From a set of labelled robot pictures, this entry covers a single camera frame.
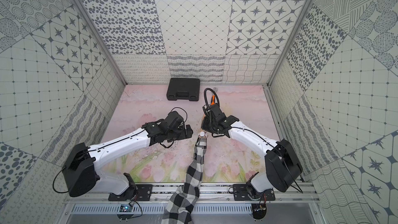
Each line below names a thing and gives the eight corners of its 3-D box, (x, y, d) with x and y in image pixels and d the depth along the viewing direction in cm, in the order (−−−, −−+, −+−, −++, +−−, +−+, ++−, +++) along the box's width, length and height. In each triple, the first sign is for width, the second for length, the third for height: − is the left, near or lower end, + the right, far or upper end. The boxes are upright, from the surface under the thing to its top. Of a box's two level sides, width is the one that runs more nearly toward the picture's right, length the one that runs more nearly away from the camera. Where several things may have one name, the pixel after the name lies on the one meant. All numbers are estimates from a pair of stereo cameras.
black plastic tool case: (167, 101, 112) (166, 97, 108) (171, 82, 125) (170, 77, 121) (199, 101, 112) (199, 97, 108) (200, 82, 125) (200, 77, 121)
